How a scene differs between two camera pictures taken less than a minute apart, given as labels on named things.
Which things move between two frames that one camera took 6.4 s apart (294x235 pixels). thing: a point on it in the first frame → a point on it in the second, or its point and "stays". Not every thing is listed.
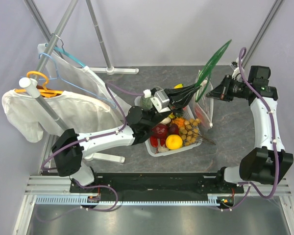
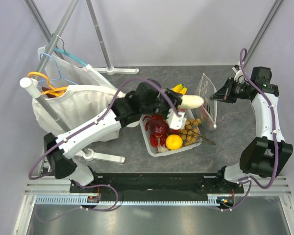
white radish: [165, 121] → [191, 102]
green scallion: [205, 73] → [205, 117]
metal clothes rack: [30, 83] stays
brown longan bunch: [189, 133] stays
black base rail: [157, 184] stays
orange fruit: [174, 142] stays
